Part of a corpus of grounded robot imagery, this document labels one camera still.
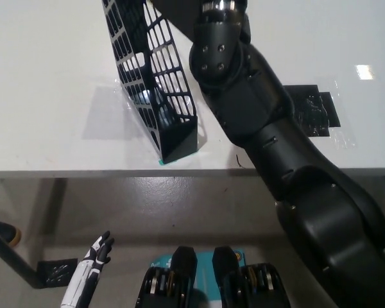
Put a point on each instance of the black tape patch on table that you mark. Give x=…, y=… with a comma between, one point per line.
x=317, y=112

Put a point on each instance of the teal tape strip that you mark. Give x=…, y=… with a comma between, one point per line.
x=163, y=162

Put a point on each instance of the black mesh file shelf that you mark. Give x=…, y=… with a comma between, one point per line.
x=176, y=139

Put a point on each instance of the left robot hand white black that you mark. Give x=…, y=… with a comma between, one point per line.
x=83, y=279

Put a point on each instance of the grey table leg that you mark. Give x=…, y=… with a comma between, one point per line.
x=53, y=218

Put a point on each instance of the black shoe tan sole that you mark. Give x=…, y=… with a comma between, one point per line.
x=3, y=231

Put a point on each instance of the black metal bar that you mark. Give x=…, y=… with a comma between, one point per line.
x=16, y=260

